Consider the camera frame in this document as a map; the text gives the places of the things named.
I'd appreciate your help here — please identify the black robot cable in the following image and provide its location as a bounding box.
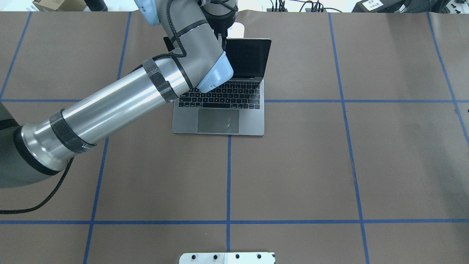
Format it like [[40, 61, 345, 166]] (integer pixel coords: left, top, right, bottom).
[[0, 158, 74, 215]]

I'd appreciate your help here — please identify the cardboard box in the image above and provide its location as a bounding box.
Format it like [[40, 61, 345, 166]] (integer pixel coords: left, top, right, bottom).
[[32, 0, 86, 12]]

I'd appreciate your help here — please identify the grey laptop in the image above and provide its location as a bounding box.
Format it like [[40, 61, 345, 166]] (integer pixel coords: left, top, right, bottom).
[[171, 38, 272, 136]]

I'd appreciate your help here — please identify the black labelled box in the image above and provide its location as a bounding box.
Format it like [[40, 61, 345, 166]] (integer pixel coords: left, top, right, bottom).
[[352, 0, 406, 13]]

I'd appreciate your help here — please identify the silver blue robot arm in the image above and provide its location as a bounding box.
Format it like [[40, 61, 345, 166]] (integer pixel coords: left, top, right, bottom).
[[1, 0, 238, 188]]

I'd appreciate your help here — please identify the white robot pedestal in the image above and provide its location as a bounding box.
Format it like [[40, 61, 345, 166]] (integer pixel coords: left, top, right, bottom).
[[178, 252, 276, 264]]

